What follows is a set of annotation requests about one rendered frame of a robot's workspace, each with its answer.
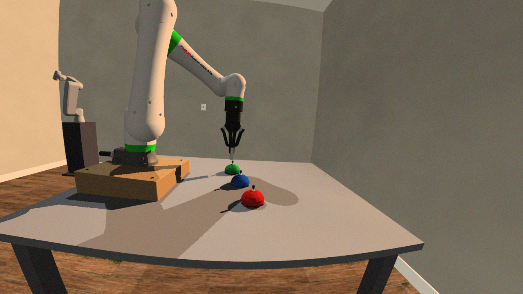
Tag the red dome bell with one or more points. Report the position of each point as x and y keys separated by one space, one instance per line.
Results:
x=252 y=198

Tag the blue desk bell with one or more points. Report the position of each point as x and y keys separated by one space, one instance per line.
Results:
x=240 y=180

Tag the green dome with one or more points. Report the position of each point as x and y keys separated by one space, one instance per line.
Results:
x=232 y=169

